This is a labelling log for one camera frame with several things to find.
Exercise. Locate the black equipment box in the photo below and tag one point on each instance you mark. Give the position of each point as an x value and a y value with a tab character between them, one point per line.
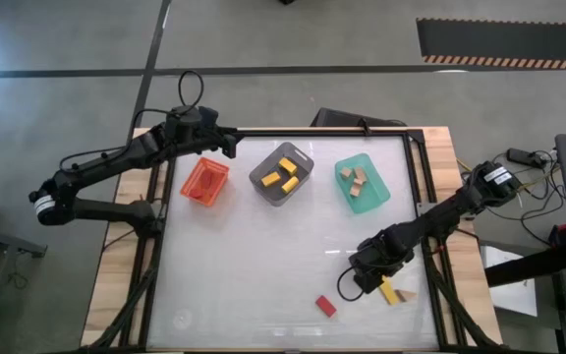
342	118

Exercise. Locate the black hazard-striped floor mat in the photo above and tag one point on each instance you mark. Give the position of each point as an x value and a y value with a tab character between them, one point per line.
499	41

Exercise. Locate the black power strip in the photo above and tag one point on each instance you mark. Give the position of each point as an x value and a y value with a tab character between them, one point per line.
524	156

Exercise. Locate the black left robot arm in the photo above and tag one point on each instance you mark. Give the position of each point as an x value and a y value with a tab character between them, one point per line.
106	164

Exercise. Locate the teal plastic bin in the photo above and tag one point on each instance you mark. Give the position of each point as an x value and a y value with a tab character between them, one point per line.
374	196

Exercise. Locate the orange slotted plastic basket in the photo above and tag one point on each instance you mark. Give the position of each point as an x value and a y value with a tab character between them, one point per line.
214	167

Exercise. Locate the grey plastic bin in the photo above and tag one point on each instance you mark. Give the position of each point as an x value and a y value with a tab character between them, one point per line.
270	162

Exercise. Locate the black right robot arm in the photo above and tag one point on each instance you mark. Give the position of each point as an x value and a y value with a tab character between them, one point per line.
440	216

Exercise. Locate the white paper sheet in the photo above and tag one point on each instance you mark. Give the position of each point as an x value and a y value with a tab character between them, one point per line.
509	290

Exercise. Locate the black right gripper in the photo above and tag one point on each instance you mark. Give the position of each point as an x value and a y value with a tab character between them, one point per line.
376	263

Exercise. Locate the natural wood triangular block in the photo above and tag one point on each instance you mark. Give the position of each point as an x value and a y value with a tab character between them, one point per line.
405	295

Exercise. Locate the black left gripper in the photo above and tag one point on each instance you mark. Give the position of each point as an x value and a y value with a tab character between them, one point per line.
211	137

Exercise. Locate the yellow wooden block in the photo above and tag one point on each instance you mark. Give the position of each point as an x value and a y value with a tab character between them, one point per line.
288	165
391	294
290	185
270	179

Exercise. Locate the black table frame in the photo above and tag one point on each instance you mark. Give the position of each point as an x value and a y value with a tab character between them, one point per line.
322	132

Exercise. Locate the grey desk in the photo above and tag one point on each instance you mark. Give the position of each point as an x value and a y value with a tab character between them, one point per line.
3	241

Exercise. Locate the red rectangular block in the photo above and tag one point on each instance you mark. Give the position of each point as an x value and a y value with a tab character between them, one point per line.
325	306

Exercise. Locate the natural wood rectangular block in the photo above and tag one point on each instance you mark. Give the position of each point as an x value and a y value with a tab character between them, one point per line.
360	173

